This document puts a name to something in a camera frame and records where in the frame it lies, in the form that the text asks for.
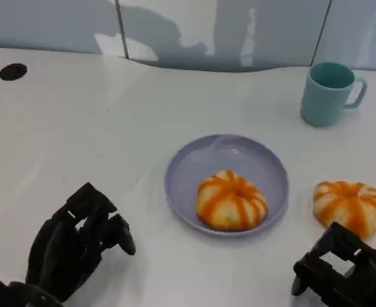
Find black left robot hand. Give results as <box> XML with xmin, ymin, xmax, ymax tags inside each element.
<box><xmin>24</xmin><ymin>182</ymin><xmax>137</xmax><ymax>303</ymax></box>

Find orange and white bread roll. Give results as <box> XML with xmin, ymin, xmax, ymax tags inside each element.
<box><xmin>196</xmin><ymin>169</ymin><xmax>269</xmax><ymax>233</ymax></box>
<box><xmin>312</xmin><ymin>180</ymin><xmax>376</xmax><ymax>241</ymax></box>

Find lilac plate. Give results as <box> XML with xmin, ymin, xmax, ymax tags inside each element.
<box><xmin>164</xmin><ymin>133</ymin><xmax>290</xmax><ymax>239</ymax></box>

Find pale green mug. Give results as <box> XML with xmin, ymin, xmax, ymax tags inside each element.
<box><xmin>299</xmin><ymin>62</ymin><xmax>368</xmax><ymax>127</ymax></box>

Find grey desk partition panel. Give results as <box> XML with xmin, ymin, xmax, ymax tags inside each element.
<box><xmin>0</xmin><ymin>0</ymin><xmax>128</xmax><ymax>60</ymax></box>
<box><xmin>311</xmin><ymin>0</ymin><xmax>376</xmax><ymax>71</ymax></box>
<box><xmin>114</xmin><ymin>0</ymin><xmax>332</xmax><ymax>73</ymax></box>

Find black table cable hole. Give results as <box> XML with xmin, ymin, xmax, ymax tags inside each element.
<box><xmin>0</xmin><ymin>63</ymin><xmax>28</xmax><ymax>81</ymax></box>

